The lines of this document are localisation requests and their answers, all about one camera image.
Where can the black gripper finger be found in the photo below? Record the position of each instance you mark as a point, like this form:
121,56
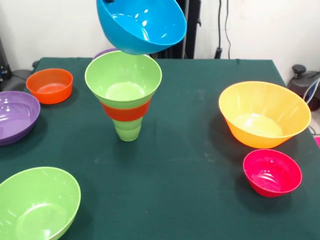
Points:
109,1

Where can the blue bowl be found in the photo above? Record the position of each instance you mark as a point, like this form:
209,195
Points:
130,37

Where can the small green bowl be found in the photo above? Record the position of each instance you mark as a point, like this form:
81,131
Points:
122,72

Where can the red-orange bowl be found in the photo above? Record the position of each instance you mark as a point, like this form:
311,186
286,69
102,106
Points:
50,87
125,113

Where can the green cup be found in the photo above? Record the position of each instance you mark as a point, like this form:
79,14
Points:
128,131

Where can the purple bowl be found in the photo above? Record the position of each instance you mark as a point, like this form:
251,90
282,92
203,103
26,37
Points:
15,117
105,51

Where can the large green bowl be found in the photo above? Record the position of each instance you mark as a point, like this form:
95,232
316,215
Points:
37,207

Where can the black grey base foot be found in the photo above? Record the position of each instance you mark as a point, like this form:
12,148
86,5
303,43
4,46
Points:
302,85
15,80

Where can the dark green table cloth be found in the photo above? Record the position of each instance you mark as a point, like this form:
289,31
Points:
187,140

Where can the large orange bowl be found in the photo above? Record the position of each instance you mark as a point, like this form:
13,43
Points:
262,117

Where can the pink bowl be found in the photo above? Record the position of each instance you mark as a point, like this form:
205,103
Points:
272,175

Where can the black pedestal column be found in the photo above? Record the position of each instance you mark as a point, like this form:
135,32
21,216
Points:
192,30

